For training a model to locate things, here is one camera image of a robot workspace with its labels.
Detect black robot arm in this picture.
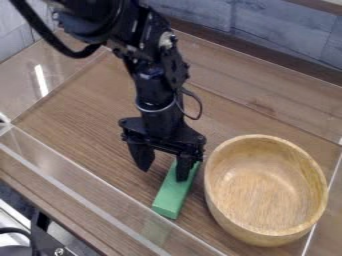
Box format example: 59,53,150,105
9,0,206,182

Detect wooden bowl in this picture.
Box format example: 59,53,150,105
204,134,329,247

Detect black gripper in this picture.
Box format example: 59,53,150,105
119,110,206,182

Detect black table leg frame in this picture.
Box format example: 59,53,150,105
0,211,78,256

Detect green rectangular stick block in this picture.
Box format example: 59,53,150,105
151,162,200,220

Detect clear acrylic front wall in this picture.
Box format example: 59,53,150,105
0,123,224,256

